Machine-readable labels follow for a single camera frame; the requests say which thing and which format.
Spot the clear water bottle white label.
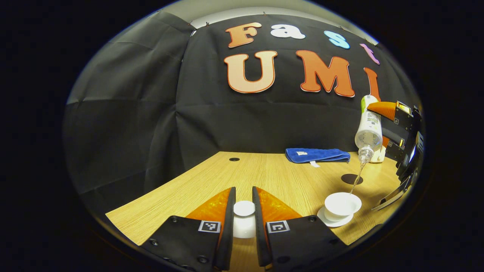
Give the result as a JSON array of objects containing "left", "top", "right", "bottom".
[{"left": 354, "top": 95, "right": 383, "bottom": 165}]

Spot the white saucer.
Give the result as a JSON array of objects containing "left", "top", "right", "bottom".
[{"left": 317, "top": 206, "right": 355, "bottom": 228}]

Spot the blue towel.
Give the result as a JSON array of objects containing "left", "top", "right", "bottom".
[{"left": 285, "top": 148, "right": 351, "bottom": 167}]

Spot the dark round coaster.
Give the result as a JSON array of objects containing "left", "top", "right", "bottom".
[{"left": 341, "top": 173, "right": 363, "bottom": 185}]

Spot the white teacup lid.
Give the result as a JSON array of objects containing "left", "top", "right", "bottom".
[{"left": 232, "top": 200, "right": 257, "bottom": 239}]

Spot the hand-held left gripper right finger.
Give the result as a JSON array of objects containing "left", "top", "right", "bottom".
[{"left": 252, "top": 186, "right": 350, "bottom": 270}]

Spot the white toaster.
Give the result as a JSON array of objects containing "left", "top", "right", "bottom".
[{"left": 370, "top": 145, "right": 387, "bottom": 164}]

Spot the black backdrop cloth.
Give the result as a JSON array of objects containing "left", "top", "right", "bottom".
[{"left": 62, "top": 11, "right": 420, "bottom": 212}]

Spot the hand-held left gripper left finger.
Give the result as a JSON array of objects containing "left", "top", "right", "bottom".
[{"left": 141, "top": 187, "right": 237, "bottom": 272}]

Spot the white teacup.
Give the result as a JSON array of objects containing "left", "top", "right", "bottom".
[{"left": 324, "top": 192, "right": 362, "bottom": 222}]

